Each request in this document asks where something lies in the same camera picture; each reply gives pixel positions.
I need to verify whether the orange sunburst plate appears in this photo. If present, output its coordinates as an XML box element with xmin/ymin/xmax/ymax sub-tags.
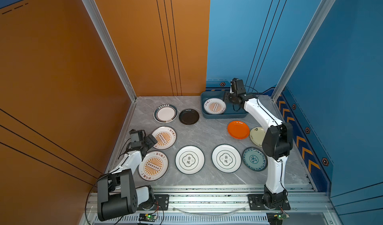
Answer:
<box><xmin>152</xmin><ymin>126</ymin><xmax>177</xmax><ymax>150</ymax></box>
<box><xmin>138</xmin><ymin>151</ymin><xmax>169</xmax><ymax>182</ymax></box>
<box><xmin>203</xmin><ymin>98</ymin><xmax>226</xmax><ymax>115</ymax></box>

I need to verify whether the white plate dark rim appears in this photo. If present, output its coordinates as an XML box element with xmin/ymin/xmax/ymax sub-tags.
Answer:
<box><xmin>153</xmin><ymin>104</ymin><xmax>178</xmax><ymax>123</ymax></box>

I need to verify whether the orange plastic plate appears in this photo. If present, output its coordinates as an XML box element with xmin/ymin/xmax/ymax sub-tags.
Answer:
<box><xmin>227</xmin><ymin>121</ymin><xmax>250</xmax><ymax>140</ymax></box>

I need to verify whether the cream plate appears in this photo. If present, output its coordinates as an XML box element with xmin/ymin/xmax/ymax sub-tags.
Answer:
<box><xmin>249</xmin><ymin>127</ymin><xmax>266</xmax><ymax>147</ymax></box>

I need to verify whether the small black plate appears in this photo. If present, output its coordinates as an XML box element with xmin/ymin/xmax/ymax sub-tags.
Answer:
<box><xmin>179</xmin><ymin>108</ymin><xmax>199</xmax><ymax>125</ymax></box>

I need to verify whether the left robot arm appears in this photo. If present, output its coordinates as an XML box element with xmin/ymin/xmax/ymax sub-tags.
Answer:
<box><xmin>97</xmin><ymin>129</ymin><xmax>157</xmax><ymax>221</ymax></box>

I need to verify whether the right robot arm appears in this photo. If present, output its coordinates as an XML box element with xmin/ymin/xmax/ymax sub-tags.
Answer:
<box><xmin>228</xmin><ymin>91</ymin><xmax>293</xmax><ymax>210</ymax></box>

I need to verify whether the teal plastic bin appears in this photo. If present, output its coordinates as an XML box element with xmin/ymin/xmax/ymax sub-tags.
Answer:
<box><xmin>200</xmin><ymin>91</ymin><xmax>248</xmax><ymax>119</ymax></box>

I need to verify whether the orange sunburst plate front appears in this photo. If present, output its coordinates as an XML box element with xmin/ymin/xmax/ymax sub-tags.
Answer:
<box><xmin>138</xmin><ymin>151</ymin><xmax>169</xmax><ymax>182</ymax></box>

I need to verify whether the white plate black emblem left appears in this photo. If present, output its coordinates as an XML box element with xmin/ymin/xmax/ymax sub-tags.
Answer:
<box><xmin>175</xmin><ymin>145</ymin><xmax>205</xmax><ymax>175</ymax></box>

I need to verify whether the white plate black emblem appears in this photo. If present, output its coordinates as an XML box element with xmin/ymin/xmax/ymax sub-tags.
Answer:
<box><xmin>175</xmin><ymin>145</ymin><xmax>205</xmax><ymax>175</ymax></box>
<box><xmin>211</xmin><ymin>144</ymin><xmax>242</xmax><ymax>173</ymax></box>

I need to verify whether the white plate black emblem right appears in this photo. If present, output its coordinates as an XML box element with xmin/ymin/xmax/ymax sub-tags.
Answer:
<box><xmin>211</xmin><ymin>144</ymin><xmax>242</xmax><ymax>173</ymax></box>

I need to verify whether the teal patterned plate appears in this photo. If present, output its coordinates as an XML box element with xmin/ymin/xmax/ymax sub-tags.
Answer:
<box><xmin>242</xmin><ymin>147</ymin><xmax>268</xmax><ymax>172</ymax></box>

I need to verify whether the left green circuit board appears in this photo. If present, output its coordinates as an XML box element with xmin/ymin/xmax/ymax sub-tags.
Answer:
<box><xmin>138</xmin><ymin>214</ymin><xmax>159</xmax><ymax>225</ymax></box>

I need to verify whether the right circuit board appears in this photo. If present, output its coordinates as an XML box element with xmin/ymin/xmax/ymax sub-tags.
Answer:
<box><xmin>266</xmin><ymin>214</ymin><xmax>290</xmax><ymax>225</ymax></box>

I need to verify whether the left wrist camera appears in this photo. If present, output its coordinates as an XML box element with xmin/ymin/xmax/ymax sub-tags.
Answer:
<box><xmin>129</xmin><ymin>129</ymin><xmax>146</xmax><ymax>143</ymax></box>

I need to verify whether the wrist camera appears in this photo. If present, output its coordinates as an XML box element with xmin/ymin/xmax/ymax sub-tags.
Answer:
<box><xmin>230</xmin><ymin>78</ymin><xmax>246</xmax><ymax>95</ymax></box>
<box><xmin>129</xmin><ymin>129</ymin><xmax>146</xmax><ymax>143</ymax></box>

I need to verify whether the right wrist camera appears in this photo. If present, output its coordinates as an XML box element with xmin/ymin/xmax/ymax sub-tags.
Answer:
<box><xmin>230</xmin><ymin>78</ymin><xmax>246</xmax><ymax>95</ymax></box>

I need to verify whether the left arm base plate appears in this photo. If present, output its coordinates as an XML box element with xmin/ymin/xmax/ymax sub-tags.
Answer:
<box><xmin>137</xmin><ymin>194</ymin><xmax>170</xmax><ymax>212</ymax></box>

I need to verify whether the aluminium rail frame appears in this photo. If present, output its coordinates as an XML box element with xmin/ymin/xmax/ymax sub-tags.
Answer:
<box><xmin>78</xmin><ymin>184</ymin><xmax>343</xmax><ymax>225</ymax></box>

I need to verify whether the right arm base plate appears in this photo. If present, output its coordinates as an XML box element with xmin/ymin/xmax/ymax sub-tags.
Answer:
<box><xmin>247</xmin><ymin>194</ymin><xmax>291</xmax><ymax>211</ymax></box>

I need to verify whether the right aluminium corner post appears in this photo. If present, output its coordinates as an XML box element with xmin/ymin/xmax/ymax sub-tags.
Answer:
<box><xmin>271</xmin><ymin>0</ymin><xmax>336</xmax><ymax>102</ymax></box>

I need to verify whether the aluminium corner post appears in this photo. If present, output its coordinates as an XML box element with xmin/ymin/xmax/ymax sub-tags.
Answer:
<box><xmin>82</xmin><ymin>0</ymin><xmax>137</xmax><ymax>102</ymax></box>
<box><xmin>271</xmin><ymin>0</ymin><xmax>336</xmax><ymax>102</ymax></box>

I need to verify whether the left aluminium corner post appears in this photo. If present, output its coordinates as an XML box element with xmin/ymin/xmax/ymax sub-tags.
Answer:
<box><xmin>82</xmin><ymin>0</ymin><xmax>137</xmax><ymax>102</ymax></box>

